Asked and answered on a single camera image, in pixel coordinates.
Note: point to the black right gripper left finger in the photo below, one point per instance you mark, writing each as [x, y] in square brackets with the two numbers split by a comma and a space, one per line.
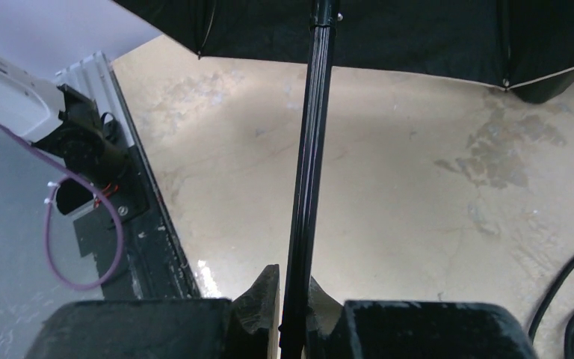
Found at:
[167, 328]

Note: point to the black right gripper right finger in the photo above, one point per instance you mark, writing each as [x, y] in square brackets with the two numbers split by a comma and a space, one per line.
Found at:
[411, 329]

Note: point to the beige folding umbrella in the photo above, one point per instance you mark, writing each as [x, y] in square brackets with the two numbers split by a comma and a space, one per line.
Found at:
[525, 47]

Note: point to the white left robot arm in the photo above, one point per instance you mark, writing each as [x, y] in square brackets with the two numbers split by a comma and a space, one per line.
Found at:
[59, 120]

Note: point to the aluminium frame rail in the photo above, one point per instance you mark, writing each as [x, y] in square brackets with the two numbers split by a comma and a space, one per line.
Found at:
[94, 77]

